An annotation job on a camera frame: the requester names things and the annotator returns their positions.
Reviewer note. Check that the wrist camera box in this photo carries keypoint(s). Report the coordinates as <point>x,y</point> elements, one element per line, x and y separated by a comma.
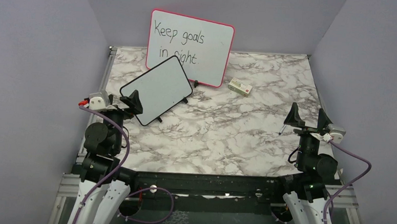
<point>99,101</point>
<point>334,133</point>

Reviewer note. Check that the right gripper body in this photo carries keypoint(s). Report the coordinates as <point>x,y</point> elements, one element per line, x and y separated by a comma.
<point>305,132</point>

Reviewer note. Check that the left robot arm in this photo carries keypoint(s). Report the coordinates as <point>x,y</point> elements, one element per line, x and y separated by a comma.
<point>104,183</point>

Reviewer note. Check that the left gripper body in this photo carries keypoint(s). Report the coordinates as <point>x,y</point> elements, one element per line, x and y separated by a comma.
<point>121,113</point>

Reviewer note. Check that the black framed small whiteboard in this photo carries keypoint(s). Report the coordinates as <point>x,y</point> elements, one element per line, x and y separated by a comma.
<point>159,89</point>

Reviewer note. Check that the white eraser box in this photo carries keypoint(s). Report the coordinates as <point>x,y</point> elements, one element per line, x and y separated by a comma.
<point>239,87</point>

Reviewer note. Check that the pink framed whiteboard with writing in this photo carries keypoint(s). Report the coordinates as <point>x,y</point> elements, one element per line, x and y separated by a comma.
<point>202,46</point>

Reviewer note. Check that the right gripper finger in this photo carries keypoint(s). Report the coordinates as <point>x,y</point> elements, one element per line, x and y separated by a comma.
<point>323,120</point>
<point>293,118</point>

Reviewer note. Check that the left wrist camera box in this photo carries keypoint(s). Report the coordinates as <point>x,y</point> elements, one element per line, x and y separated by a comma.
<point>99,101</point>

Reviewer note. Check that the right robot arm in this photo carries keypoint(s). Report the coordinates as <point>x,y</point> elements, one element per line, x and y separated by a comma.
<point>305,193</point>

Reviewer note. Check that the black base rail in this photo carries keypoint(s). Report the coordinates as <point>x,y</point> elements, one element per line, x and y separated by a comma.
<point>206,193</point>

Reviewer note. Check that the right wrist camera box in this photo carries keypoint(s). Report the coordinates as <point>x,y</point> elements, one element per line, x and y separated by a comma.
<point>334,133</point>

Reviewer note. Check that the whiteboard marker pen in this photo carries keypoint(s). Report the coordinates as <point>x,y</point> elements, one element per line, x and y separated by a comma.
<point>282,129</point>

